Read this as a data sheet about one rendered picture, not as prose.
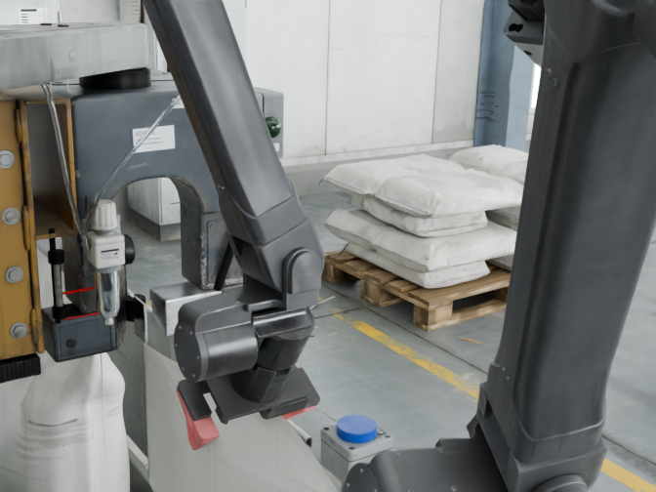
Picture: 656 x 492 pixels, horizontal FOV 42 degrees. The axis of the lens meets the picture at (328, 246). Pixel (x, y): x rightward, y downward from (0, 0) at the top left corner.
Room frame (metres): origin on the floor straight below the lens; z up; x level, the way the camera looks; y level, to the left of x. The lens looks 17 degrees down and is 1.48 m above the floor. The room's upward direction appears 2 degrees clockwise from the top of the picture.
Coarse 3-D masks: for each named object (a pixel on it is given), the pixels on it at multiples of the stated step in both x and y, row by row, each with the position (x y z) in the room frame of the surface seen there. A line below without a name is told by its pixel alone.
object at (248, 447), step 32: (160, 384) 0.96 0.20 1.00; (160, 416) 0.96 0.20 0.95; (256, 416) 0.86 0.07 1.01; (160, 448) 0.96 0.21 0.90; (224, 448) 0.76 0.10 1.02; (256, 448) 0.86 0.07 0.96; (288, 448) 0.81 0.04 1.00; (160, 480) 0.97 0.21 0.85; (192, 480) 0.82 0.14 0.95; (224, 480) 0.76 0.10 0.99; (256, 480) 0.73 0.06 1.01; (288, 480) 0.71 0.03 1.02; (320, 480) 0.73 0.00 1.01
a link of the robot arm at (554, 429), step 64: (576, 0) 0.33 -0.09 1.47; (640, 0) 0.30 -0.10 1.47; (576, 64) 0.33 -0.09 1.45; (640, 64) 0.32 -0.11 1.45; (576, 128) 0.34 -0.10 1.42; (640, 128) 0.34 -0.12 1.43; (576, 192) 0.35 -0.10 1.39; (640, 192) 0.36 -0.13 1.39; (576, 256) 0.38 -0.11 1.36; (640, 256) 0.39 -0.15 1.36; (512, 320) 0.43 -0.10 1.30; (576, 320) 0.40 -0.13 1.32; (512, 384) 0.44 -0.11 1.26; (576, 384) 0.43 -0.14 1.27; (512, 448) 0.46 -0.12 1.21; (576, 448) 0.46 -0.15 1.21
